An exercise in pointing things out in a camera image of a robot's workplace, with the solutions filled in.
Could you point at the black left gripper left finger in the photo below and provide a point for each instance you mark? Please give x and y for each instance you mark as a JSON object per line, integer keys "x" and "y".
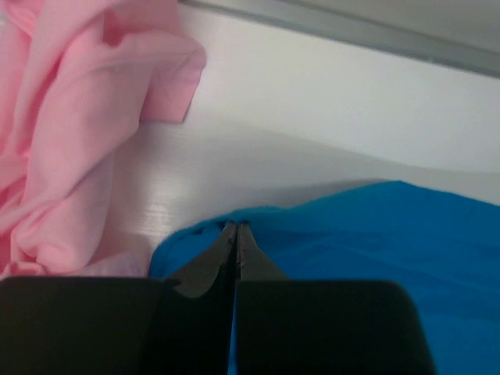
{"x": 180, "y": 324}

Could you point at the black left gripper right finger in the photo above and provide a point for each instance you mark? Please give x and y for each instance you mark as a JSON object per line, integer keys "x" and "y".
{"x": 285, "y": 326}

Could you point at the blue t shirt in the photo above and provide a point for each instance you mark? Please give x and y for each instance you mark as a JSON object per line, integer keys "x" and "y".
{"x": 441, "y": 247}

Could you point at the pink t shirt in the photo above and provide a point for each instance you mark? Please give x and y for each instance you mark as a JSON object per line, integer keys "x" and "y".
{"x": 77, "y": 79}

